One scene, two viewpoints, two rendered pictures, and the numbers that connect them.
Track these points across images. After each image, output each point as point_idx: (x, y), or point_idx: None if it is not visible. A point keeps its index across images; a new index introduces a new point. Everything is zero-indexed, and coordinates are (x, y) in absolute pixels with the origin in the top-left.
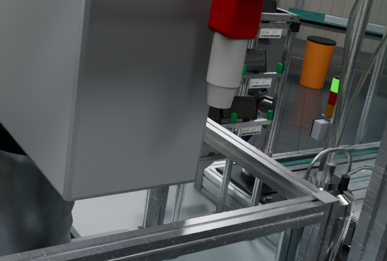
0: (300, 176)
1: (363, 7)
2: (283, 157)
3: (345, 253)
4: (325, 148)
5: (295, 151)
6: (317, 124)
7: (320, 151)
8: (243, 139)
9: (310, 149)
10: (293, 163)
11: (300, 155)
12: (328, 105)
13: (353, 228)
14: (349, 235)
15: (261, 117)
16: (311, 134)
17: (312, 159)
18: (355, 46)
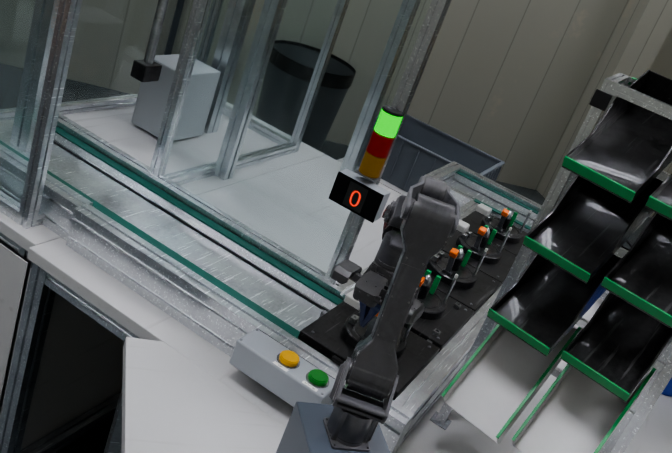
0: (252, 299)
1: None
2: (238, 303)
3: (481, 285)
4: (360, 221)
5: (192, 283)
6: (386, 197)
7: (156, 250)
8: (371, 319)
9: (156, 260)
10: (241, 295)
11: (203, 278)
12: (384, 161)
13: (461, 260)
14: (455, 271)
15: (341, 265)
16: (375, 217)
17: (192, 268)
18: (429, 55)
